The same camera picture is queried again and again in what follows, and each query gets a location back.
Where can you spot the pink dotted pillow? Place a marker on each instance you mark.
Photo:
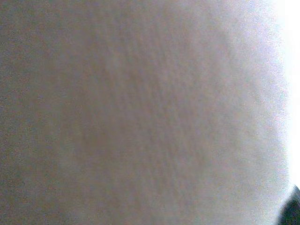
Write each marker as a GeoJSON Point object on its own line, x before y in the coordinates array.
{"type": "Point", "coordinates": [140, 112]}

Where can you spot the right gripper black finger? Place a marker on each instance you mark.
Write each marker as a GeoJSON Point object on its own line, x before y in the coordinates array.
{"type": "Point", "coordinates": [291, 208]}

